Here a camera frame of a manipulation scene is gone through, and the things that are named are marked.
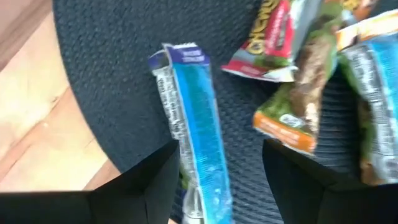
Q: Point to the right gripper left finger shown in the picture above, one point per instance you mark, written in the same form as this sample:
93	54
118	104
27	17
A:
124	205

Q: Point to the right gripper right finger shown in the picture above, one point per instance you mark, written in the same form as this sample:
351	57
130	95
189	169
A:
311	202

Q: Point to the blue foil snack bar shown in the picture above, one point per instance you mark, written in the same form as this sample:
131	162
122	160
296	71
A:
385	77
199	124

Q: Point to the orange Chewy granola bar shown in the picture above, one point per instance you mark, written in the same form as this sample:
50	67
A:
304	87

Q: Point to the red Chewy granola bar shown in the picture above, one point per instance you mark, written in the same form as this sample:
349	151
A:
273	34

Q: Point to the round dark woven placemat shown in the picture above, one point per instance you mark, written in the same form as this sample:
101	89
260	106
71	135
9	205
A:
124	77

